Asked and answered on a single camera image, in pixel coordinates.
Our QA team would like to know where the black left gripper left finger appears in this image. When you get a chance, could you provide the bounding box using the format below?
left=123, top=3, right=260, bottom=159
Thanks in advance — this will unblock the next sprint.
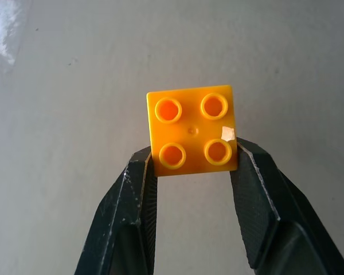
left=73, top=146, right=158, bottom=275

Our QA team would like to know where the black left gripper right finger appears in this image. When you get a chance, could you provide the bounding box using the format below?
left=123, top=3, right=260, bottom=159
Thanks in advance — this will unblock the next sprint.
left=230, top=136, right=344, bottom=275

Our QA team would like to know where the yellow studded toy cube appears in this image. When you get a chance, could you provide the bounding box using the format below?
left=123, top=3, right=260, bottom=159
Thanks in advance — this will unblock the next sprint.
left=146, top=84, right=239, bottom=178

